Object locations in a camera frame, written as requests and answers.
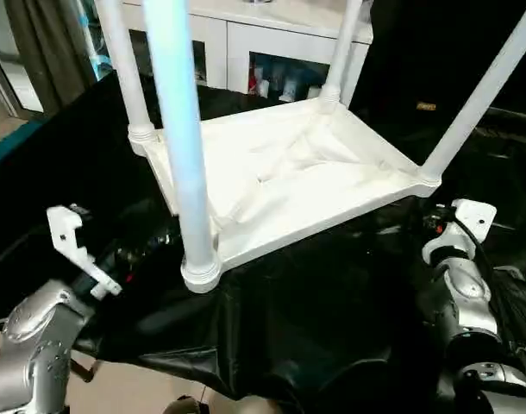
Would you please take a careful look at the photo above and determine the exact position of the grey-brown curtain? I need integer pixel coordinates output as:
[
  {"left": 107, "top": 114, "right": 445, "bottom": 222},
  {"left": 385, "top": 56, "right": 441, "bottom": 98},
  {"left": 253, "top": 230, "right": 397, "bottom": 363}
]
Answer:
[{"left": 3, "top": 0, "right": 97, "bottom": 114}]

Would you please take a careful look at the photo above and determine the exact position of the black box with yellow label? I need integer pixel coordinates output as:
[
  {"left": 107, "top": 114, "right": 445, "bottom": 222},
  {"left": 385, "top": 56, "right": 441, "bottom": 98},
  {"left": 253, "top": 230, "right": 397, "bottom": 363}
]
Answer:
[{"left": 352, "top": 0, "right": 508, "bottom": 126}]

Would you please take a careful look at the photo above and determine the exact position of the white plastic table leg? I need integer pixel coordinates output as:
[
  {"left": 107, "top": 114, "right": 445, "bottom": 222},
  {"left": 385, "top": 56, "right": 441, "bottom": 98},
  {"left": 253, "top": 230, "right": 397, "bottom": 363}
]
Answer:
[
  {"left": 416, "top": 0, "right": 526, "bottom": 198},
  {"left": 141, "top": 0, "right": 224, "bottom": 295},
  {"left": 94, "top": 0, "right": 160, "bottom": 150},
  {"left": 317, "top": 0, "right": 366, "bottom": 114}
]

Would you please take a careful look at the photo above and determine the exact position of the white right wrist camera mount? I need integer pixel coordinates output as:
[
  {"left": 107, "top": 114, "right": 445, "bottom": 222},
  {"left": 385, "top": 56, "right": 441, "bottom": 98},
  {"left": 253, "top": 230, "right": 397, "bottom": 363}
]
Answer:
[{"left": 421, "top": 198, "right": 500, "bottom": 269}]

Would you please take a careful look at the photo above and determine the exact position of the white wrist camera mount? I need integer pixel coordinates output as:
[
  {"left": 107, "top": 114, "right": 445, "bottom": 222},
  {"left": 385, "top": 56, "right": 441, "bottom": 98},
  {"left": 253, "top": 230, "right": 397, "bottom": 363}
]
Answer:
[
  {"left": 45, "top": 204, "right": 122, "bottom": 300},
  {"left": 421, "top": 198, "right": 500, "bottom": 269}
]

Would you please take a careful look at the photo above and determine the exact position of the black stand leg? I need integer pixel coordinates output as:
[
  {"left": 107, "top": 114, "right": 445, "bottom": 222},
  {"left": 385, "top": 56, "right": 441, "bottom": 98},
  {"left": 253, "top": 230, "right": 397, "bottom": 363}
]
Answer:
[{"left": 71, "top": 360, "right": 101, "bottom": 385}]

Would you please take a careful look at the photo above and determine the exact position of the white glass-door cabinet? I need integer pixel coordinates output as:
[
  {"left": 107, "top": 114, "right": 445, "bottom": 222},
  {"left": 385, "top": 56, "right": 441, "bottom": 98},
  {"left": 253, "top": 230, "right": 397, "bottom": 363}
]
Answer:
[{"left": 85, "top": 0, "right": 375, "bottom": 108}]

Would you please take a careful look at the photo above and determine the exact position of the light blue patterned strip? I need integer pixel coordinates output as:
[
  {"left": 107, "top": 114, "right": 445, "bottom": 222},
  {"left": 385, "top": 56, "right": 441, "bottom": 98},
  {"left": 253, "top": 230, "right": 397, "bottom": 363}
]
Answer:
[{"left": 84, "top": 8, "right": 113, "bottom": 81}]

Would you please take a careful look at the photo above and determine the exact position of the white plastic table top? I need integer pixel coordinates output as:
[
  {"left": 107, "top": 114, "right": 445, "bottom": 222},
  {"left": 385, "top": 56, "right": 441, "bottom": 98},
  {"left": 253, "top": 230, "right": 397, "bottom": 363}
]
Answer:
[{"left": 127, "top": 97, "right": 444, "bottom": 295}]

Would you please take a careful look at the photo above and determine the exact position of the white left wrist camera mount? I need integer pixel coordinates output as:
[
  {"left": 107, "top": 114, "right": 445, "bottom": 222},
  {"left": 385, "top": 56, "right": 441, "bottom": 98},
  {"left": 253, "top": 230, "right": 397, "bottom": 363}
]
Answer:
[{"left": 45, "top": 204, "right": 122, "bottom": 300}]

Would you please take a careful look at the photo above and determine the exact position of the dark metal rail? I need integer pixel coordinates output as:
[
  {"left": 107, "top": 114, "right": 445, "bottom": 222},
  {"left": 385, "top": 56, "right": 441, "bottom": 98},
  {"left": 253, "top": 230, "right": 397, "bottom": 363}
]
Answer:
[{"left": 486, "top": 107, "right": 526, "bottom": 126}]

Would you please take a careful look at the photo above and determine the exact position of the black plastic mat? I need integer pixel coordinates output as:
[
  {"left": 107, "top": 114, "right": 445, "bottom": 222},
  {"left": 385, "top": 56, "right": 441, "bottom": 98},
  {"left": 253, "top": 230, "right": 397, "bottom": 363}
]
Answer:
[{"left": 0, "top": 71, "right": 526, "bottom": 414}]

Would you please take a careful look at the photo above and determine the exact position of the teal plastic frame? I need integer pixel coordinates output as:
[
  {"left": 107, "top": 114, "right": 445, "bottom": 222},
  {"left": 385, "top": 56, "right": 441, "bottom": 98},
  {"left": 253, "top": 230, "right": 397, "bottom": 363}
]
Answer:
[{"left": 0, "top": 118, "right": 45, "bottom": 160}]

